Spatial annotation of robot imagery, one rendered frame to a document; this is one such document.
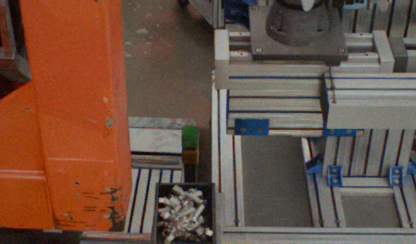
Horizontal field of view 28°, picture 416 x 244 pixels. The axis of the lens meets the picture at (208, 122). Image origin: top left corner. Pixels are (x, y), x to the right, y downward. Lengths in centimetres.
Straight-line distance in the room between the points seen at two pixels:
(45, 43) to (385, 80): 83
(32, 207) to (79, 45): 46
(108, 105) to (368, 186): 106
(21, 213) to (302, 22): 77
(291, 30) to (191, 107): 121
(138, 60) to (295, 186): 113
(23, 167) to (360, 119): 77
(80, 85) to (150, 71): 166
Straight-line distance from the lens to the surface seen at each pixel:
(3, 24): 198
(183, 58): 335
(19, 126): 175
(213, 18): 336
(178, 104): 310
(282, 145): 260
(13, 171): 183
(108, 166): 174
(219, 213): 203
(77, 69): 161
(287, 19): 193
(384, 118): 196
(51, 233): 221
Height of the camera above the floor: 187
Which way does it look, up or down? 38 degrees down
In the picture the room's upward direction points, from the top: 1 degrees clockwise
